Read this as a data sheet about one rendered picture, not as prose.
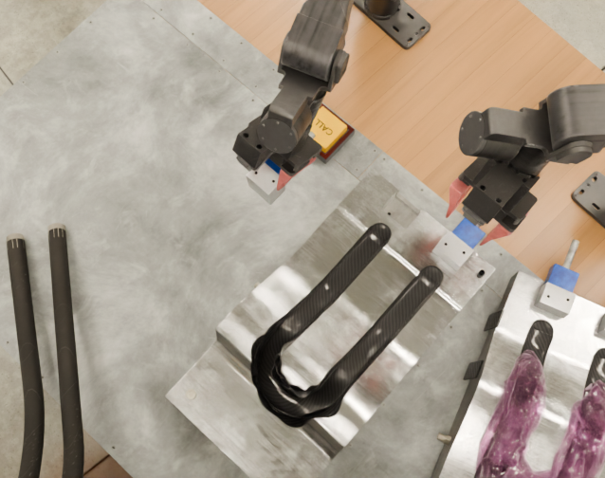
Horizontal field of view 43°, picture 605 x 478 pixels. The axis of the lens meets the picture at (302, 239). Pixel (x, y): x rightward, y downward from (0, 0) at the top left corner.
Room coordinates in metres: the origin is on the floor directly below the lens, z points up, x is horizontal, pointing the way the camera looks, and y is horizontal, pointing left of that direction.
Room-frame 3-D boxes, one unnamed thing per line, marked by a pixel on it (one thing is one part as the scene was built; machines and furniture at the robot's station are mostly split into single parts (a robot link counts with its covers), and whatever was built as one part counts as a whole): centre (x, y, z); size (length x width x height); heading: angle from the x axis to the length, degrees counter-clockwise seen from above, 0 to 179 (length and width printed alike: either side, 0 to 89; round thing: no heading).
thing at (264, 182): (0.47, 0.02, 0.93); 0.13 x 0.05 x 0.05; 136
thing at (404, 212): (0.40, -0.17, 0.87); 0.05 x 0.05 x 0.04; 47
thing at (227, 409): (0.20, -0.04, 0.87); 0.50 x 0.26 x 0.14; 137
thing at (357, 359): (0.20, -0.06, 0.92); 0.35 x 0.16 x 0.09; 137
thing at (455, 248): (0.36, -0.27, 0.89); 0.13 x 0.05 x 0.05; 137
